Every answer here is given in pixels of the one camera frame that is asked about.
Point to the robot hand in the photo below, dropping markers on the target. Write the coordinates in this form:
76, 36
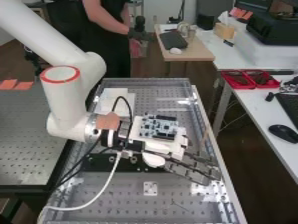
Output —
171, 148

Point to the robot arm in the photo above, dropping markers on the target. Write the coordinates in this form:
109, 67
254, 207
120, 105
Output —
27, 26

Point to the small white square block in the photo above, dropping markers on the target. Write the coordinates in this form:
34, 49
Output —
151, 188

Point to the clear box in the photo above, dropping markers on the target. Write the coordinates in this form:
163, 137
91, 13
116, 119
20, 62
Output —
177, 100

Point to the black plate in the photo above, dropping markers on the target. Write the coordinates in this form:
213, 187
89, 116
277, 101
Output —
101, 163

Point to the small white box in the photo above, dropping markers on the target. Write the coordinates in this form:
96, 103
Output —
111, 100

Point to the white desk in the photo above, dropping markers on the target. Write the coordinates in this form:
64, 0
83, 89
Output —
266, 113
248, 53

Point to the red tray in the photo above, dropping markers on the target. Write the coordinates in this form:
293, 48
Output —
265, 78
237, 80

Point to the black computer mouse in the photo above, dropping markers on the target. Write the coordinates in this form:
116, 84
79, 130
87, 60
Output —
284, 132

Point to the wooden desk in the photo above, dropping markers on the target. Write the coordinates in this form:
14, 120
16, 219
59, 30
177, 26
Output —
194, 53

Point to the white computer mouse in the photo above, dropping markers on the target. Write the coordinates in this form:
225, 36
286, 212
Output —
176, 50

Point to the person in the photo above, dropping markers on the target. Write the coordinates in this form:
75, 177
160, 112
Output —
101, 40

